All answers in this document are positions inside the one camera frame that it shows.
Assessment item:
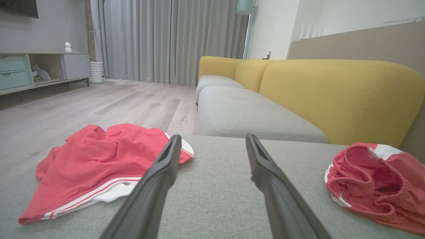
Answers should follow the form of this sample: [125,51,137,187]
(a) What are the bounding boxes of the grey plush toy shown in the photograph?
[31,64,51,82]

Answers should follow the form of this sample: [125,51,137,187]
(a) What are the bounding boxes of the white ribbed bin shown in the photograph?
[89,61,104,83]

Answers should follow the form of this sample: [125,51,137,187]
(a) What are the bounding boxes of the yellow sofa end backrest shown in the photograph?
[199,56,243,79]

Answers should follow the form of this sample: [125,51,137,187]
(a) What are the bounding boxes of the grey cabinet door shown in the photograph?
[62,54,91,80]

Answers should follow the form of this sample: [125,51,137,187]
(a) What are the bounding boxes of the wide yellow sofa backrest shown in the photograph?
[259,59,425,148]

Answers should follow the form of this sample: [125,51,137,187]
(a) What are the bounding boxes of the red shorts with white trim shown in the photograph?
[324,142,425,235]

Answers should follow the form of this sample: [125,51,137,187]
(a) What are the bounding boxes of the dark wall screen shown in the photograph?
[0,0,39,19]

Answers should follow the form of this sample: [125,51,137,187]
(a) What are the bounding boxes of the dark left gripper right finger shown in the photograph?
[245,134,332,239]

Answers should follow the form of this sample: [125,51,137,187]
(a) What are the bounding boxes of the low wooden media cabinet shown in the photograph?
[0,51,92,97]

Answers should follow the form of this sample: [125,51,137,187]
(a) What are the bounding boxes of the grey curtain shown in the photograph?
[171,0,249,87]
[98,0,173,84]

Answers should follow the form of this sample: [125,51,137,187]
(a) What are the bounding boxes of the teal cabinet drawer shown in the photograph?
[0,70,32,91]
[0,55,28,72]

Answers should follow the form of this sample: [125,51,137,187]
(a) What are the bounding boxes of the red shirt with white stripes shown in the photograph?
[18,123,195,225]

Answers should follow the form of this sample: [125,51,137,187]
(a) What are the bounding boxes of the narrow yellow sofa backrest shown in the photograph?
[234,59,274,93]

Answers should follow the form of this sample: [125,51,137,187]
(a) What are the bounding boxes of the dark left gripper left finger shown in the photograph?
[100,134,182,239]

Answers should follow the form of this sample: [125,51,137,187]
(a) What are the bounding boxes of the small grey sofa seat cushion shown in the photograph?
[195,75,245,103]

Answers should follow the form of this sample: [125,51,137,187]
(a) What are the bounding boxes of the large grey sofa seat cushion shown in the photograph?
[198,86,329,144]

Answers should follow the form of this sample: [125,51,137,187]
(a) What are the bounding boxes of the white router with antennas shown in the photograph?
[299,23,324,40]

